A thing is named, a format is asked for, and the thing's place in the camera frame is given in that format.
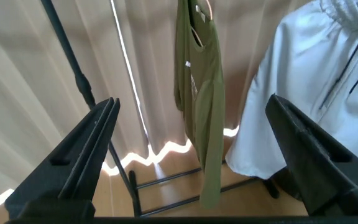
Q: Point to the beige curtain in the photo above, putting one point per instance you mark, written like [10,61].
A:
[26,77]

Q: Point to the black clothes rack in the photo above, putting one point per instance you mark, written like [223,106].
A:
[70,56]

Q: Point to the pink clothes hanger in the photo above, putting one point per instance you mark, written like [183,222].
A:
[197,37]

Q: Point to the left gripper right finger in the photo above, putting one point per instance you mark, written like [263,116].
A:
[315,168]

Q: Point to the green printed shirt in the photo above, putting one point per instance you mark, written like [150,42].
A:
[207,109]

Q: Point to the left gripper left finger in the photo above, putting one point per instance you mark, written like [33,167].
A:
[73,168]

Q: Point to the pale grey garment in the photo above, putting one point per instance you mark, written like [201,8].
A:
[306,62]

